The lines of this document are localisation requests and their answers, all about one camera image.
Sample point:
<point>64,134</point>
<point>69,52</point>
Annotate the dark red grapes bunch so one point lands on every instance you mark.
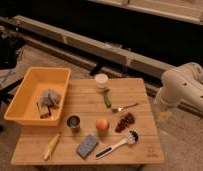
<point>125,122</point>

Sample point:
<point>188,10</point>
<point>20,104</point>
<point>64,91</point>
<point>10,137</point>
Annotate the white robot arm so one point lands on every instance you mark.
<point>181,83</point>

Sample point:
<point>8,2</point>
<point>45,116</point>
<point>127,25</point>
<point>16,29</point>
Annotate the white paper cup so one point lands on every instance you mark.
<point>101,80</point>

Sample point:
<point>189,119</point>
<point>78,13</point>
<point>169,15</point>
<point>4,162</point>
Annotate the small metal cup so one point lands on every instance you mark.
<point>73,122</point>

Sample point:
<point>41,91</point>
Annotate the metal fork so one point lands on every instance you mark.
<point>120,109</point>

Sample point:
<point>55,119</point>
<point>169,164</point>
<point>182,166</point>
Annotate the wooden folding table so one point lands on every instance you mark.
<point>85,101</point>

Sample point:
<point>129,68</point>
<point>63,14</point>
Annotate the orange fruit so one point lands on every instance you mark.
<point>102,124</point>

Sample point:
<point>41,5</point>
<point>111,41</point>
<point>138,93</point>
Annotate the grey crumpled cloth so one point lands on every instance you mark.
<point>50,98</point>

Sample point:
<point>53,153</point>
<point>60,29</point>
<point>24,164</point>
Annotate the white dish brush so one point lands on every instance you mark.
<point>130,139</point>

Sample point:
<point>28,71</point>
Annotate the wooden block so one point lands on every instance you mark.
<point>44,111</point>

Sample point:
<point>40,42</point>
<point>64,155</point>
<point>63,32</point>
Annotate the blue grey sponge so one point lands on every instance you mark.
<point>87,146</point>

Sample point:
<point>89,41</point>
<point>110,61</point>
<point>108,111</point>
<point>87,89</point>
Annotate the yellow banana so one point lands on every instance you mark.
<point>50,147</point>

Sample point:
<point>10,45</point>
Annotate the yellow plastic bin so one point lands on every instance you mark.
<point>23,107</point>

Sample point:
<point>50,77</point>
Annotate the black tripod stand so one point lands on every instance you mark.
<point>9,47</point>

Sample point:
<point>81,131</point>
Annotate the green handled peeler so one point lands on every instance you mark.
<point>105,97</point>

